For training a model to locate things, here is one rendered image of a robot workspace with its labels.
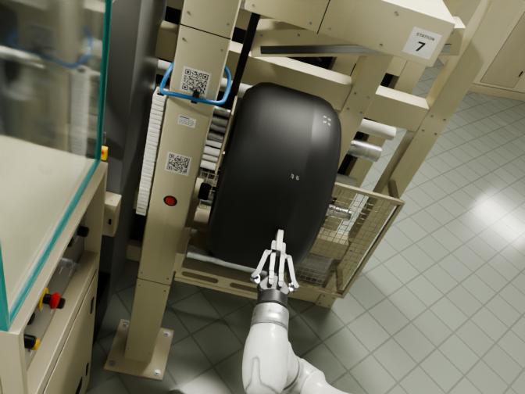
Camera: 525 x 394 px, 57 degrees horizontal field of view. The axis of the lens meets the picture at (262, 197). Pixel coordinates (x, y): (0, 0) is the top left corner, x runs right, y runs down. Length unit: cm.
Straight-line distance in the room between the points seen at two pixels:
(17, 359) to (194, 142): 73
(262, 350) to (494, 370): 232
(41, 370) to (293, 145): 88
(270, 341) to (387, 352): 185
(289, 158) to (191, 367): 143
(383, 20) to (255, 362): 102
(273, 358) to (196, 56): 77
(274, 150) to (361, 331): 179
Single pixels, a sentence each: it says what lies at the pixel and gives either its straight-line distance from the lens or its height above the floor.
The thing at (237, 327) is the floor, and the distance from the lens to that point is 266.
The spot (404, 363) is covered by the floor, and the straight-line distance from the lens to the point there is 295.
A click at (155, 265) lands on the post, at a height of 72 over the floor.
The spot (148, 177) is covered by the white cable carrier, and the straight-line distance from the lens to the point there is 160.
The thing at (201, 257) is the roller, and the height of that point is 91.
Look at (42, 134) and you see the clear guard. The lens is 94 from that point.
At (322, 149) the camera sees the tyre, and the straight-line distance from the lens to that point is 137.
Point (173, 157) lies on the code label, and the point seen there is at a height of 124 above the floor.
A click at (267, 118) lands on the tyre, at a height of 147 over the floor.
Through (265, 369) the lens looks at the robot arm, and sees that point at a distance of 111.
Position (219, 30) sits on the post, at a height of 167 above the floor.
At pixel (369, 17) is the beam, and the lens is 155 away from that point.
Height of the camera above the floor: 218
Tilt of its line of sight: 40 degrees down
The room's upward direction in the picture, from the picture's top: 21 degrees clockwise
